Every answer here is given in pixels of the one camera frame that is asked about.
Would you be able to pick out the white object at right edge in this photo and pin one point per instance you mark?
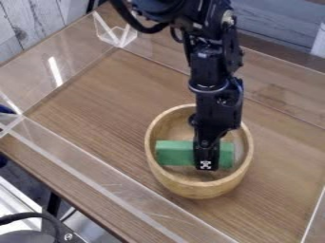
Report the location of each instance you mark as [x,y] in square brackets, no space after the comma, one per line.
[319,43]

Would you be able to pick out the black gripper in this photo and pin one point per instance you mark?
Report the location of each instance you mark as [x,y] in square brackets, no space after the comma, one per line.
[217,115]

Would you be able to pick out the green rectangular block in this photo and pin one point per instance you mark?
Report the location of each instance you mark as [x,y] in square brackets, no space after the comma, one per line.
[176,153]

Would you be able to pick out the clear acrylic tray walls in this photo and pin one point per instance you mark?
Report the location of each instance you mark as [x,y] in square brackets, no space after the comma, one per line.
[88,97]

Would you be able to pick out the black metal bracket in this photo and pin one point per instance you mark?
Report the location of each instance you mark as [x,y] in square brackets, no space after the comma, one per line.
[58,232]

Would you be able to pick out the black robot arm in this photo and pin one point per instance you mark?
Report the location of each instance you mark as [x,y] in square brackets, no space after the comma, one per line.
[205,26]

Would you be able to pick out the brown wooden bowl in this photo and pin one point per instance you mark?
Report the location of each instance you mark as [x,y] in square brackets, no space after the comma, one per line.
[184,180]

